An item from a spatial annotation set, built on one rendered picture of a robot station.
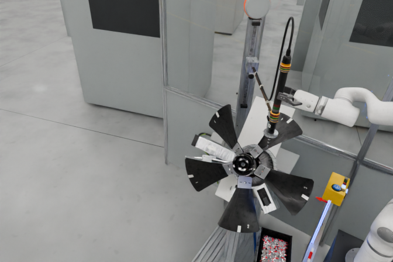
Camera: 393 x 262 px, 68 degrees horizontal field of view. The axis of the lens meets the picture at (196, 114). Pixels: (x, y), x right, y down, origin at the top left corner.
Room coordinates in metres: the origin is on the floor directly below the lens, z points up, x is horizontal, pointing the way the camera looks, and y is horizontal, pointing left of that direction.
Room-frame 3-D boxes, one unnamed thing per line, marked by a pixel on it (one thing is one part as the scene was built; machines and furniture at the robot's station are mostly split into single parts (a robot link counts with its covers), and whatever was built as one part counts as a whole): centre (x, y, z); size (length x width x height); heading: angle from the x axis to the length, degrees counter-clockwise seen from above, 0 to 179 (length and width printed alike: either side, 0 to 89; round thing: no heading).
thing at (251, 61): (1.77, -0.35, 1.53); 0.10 x 0.07 x 0.08; 2
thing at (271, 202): (1.14, -0.42, 0.98); 0.20 x 0.16 x 0.20; 147
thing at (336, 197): (1.19, -0.83, 1.02); 0.16 x 0.10 x 0.11; 147
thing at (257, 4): (1.86, -0.34, 1.88); 0.17 x 0.15 x 0.16; 57
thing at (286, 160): (1.66, -0.57, 0.84); 0.36 x 0.24 x 0.03; 57
